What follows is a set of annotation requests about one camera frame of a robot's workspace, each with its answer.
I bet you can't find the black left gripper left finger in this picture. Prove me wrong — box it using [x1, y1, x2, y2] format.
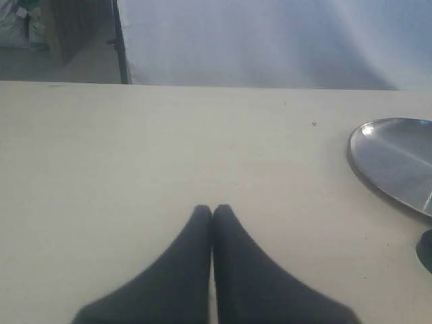
[73, 205, 212, 323]

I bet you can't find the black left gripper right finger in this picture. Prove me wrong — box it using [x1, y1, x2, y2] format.
[212, 205, 359, 323]

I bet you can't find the dark round object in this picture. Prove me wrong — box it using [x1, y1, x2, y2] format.
[416, 229, 432, 273]

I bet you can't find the round silver metal plate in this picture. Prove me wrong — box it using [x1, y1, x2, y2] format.
[348, 117, 431, 217]

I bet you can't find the black backdrop stand pole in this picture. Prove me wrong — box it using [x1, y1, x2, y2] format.
[107, 0, 130, 84]

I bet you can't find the white backdrop cloth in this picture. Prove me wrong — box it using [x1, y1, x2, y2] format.
[118, 1, 431, 90]

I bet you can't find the brown cardboard box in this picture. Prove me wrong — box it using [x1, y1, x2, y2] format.
[39, 0, 111, 64]

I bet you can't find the white sack with green print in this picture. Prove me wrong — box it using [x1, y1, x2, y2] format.
[1, 0, 49, 51]

